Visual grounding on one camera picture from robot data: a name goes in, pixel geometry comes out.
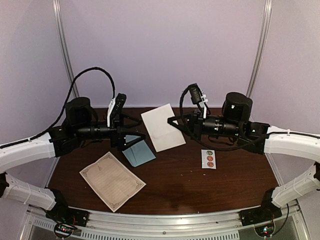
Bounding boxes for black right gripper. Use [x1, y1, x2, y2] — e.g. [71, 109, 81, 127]
[167, 108, 242, 142]

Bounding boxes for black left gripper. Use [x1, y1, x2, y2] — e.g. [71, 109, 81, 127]
[75, 112, 146, 152]

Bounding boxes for light blue envelope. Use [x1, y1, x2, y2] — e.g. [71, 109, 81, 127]
[122, 140, 156, 167]

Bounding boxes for beige ornate letter paper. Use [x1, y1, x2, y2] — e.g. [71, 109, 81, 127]
[141, 103, 186, 153]

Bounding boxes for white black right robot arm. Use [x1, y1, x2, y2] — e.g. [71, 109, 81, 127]
[167, 91, 320, 221]

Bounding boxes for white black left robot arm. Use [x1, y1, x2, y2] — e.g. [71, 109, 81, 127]
[0, 93, 146, 222]

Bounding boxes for sticker sheet with three seals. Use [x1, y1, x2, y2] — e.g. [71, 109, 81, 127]
[201, 149, 217, 169]

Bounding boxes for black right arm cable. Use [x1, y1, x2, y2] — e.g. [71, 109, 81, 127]
[178, 84, 270, 152]

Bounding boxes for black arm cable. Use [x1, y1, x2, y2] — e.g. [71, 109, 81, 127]
[178, 84, 270, 152]
[0, 66, 117, 148]

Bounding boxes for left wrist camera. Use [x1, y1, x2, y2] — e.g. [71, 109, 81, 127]
[106, 93, 127, 127]

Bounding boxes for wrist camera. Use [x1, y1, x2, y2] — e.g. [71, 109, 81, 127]
[187, 83, 211, 119]
[106, 93, 127, 127]

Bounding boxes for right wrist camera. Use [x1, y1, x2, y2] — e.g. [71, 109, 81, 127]
[187, 83, 211, 119]

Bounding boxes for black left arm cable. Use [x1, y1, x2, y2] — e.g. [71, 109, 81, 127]
[0, 66, 117, 148]

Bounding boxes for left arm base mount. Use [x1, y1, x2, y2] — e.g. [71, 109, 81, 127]
[43, 207, 89, 240]

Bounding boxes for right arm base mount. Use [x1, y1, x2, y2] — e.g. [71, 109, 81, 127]
[239, 206, 282, 238]

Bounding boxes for right aluminium frame post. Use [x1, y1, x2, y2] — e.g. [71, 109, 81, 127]
[246, 0, 273, 98]

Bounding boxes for aluminium frame post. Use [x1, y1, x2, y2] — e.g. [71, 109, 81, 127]
[246, 0, 273, 98]
[52, 0, 74, 85]

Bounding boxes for left aluminium frame post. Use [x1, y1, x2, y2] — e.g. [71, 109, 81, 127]
[52, 0, 74, 85]

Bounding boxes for front aluminium rail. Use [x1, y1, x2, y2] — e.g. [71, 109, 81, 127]
[18, 200, 311, 240]

